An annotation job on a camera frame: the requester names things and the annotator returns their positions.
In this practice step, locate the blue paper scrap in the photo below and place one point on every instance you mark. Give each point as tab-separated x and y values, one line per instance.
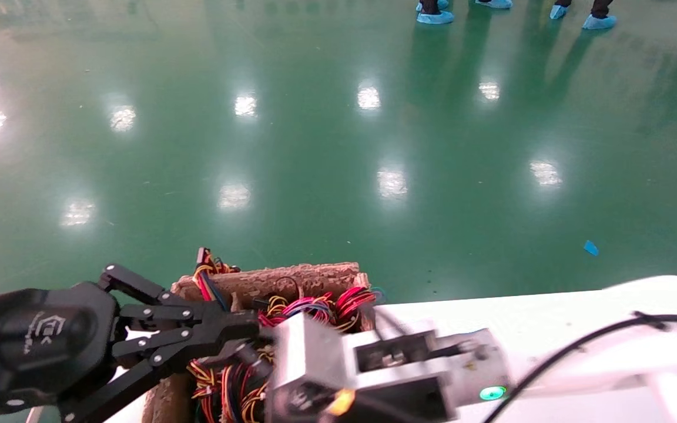
591	248

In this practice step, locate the brown cardboard divider box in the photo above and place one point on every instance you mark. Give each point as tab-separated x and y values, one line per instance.
291	275

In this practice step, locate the grey right wrist camera bracket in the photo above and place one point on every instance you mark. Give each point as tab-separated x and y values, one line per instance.
309	352

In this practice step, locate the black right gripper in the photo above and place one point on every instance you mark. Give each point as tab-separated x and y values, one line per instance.
409	402

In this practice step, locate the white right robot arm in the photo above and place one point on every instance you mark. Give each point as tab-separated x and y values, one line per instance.
609	376

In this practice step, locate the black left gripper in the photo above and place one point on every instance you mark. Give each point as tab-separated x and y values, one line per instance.
39	346

